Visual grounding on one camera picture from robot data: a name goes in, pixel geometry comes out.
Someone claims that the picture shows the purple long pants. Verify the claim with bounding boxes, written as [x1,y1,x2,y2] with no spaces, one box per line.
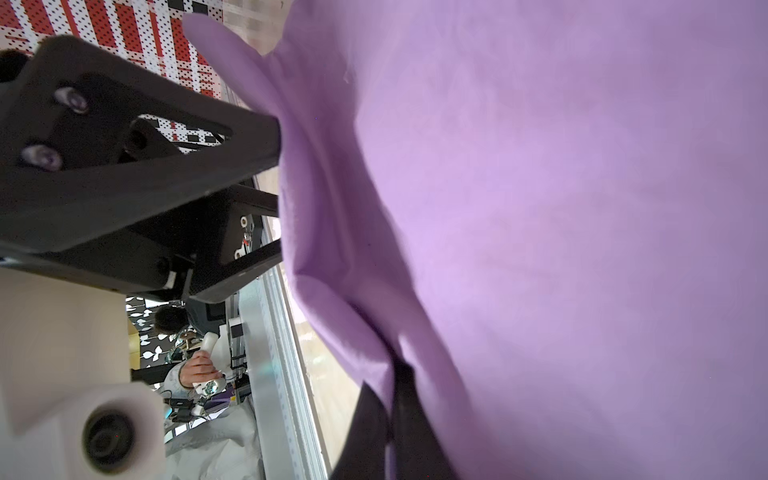
[183,1,767,479]

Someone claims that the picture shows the operator hand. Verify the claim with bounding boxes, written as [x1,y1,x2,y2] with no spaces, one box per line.
[178,350,223,389]

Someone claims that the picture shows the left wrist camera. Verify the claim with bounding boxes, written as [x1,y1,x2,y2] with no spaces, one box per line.
[1,269,166,479]

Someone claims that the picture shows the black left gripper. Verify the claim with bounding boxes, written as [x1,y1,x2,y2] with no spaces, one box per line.
[1,36,282,303]

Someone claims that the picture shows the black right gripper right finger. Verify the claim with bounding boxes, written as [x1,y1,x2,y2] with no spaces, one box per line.
[391,361,457,480]

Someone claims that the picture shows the white handheld controller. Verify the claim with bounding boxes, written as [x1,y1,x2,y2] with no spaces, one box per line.
[191,331,232,397]

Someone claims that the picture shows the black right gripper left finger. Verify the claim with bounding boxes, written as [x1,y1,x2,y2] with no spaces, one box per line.
[329,384,390,480]

